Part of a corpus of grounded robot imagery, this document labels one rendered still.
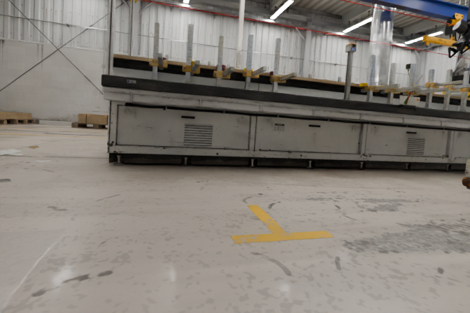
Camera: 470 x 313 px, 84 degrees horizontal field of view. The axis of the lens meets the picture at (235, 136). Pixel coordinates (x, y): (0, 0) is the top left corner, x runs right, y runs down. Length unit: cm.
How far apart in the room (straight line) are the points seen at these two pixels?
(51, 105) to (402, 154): 917
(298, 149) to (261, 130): 45
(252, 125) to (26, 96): 846
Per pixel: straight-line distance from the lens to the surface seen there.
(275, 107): 233
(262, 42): 1032
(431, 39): 778
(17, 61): 1029
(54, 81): 986
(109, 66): 217
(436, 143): 393
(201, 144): 237
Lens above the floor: 41
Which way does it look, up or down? 3 degrees down
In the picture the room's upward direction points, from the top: 4 degrees clockwise
